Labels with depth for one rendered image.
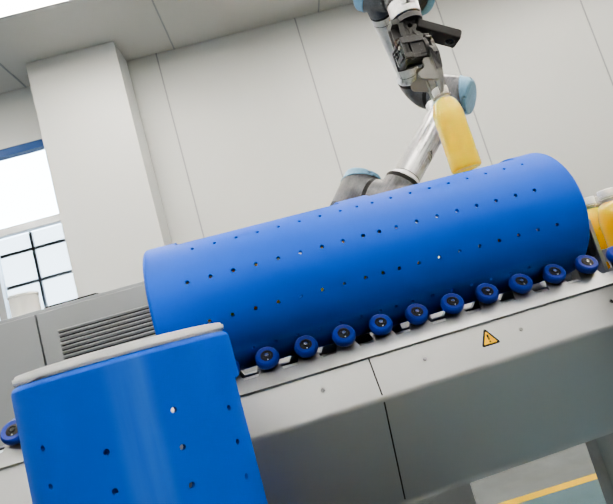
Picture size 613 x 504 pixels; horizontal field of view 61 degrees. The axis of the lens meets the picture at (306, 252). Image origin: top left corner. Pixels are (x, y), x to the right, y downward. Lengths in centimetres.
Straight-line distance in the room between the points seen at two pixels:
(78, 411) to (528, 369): 79
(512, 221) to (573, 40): 403
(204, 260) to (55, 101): 346
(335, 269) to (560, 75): 406
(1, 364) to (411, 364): 238
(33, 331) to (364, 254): 224
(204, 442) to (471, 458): 61
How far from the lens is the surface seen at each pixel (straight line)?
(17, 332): 302
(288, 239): 99
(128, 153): 404
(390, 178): 161
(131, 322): 281
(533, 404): 114
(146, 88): 453
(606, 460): 141
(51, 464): 69
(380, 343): 102
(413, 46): 138
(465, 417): 107
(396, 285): 101
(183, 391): 65
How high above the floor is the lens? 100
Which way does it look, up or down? 8 degrees up
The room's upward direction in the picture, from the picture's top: 16 degrees counter-clockwise
